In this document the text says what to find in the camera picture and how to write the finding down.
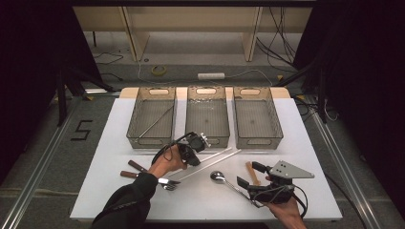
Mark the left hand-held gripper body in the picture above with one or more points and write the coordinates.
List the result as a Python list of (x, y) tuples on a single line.
[(194, 143)]

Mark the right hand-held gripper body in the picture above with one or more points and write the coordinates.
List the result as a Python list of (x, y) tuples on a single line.
[(273, 194)]

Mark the small wooden spoon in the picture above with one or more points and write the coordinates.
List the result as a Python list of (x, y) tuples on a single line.
[(252, 173)]

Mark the white chopstick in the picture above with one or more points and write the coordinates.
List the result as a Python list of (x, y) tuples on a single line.
[(216, 154), (216, 161)]

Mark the clear grey plastic bin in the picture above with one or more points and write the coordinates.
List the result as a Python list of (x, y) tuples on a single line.
[(207, 120), (164, 132), (254, 120)]

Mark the metal spoon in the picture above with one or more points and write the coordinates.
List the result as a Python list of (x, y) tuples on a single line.
[(217, 176)]

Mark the person's left hand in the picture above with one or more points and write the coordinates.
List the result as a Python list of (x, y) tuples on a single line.
[(167, 162)]

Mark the person's right hand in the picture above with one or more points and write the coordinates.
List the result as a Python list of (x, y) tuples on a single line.
[(288, 214)]

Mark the white power strip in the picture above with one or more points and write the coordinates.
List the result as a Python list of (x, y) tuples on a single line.
[(211, 76)]

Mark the yellow tape roll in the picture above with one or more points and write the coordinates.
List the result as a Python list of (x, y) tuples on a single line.
[(158, 70)]

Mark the black metal stand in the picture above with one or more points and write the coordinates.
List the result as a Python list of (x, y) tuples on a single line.
[(62, 101), (322, 101)]

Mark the beige wooden desk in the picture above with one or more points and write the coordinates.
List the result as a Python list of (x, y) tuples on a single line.
[(191, 19)]

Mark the black curtain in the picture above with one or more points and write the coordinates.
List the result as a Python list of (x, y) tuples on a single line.
[(366, 79), (28, 63)]

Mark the metal floor rail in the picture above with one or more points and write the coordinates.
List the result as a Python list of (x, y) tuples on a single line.
[(39, 165), (347, 175), (102, 92)]

